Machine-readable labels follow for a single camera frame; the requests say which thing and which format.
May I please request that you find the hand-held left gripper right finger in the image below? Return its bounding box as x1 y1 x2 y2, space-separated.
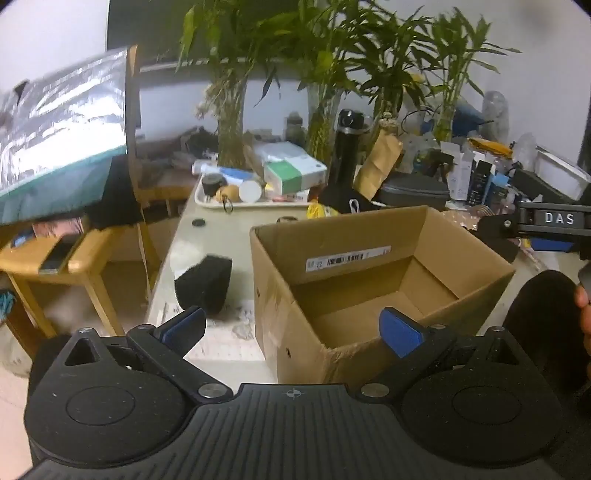
358 307 527 400

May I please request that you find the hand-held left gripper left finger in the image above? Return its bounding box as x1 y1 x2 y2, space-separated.
60 306 234 407

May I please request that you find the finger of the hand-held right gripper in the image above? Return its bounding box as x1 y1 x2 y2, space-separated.
477 215 520 241

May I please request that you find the black sponge block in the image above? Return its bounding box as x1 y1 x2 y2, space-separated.
174 255 233 318

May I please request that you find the brown cardboard box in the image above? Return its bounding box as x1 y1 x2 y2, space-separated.
249 205 516 385

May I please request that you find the yellow wet wipes packet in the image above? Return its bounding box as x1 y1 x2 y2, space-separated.
307 200 341 219

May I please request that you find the person's right hand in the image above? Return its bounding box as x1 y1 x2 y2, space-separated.
575 281 591 335

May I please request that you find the printed paper sheet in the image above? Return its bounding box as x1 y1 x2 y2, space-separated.
158 299 278 361

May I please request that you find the black carton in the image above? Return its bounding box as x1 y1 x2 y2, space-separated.
467 161 496 206

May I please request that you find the white storage box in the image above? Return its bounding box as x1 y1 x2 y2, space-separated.
534 146 591 200

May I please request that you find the white carton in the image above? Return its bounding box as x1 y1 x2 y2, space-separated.
441 141 476 200

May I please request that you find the yellow padded envelope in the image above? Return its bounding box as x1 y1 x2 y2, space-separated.
467 137 513 157

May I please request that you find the grey zipper case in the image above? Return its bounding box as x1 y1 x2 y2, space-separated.
375 174 451 209

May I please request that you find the wooden chair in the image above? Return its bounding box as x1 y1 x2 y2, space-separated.
0 45 160 340

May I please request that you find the brown paper bag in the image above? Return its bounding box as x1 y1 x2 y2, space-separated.
353 133 403 200

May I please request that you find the white plastic tray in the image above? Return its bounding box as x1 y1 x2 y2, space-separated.
194 176 320 212

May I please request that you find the black smartphone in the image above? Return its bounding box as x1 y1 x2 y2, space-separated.
39 234 83 274

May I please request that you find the small black jar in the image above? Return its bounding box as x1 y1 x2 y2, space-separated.
202 173 225 198

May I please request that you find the black cloth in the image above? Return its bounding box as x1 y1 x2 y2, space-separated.
91 154 145 232

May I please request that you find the lucky bamboo plant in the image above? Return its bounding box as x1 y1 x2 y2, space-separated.
277 0 419 160
406 9 523 145
178 0 289 168

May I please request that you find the black thermos bottle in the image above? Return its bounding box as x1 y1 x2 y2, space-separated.
323 109 365 206

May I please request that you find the green and white box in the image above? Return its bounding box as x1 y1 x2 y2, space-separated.
264 157 327 195

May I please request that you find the white plastic bag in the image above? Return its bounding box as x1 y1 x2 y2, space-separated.
252 140 315 169

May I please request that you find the dark glass jar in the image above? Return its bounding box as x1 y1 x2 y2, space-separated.
285 113 307 147

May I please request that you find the silver insulated bag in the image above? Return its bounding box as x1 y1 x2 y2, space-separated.
0 46 129 225

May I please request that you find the tan plush keychain toy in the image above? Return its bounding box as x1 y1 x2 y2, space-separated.
215 185 241 214

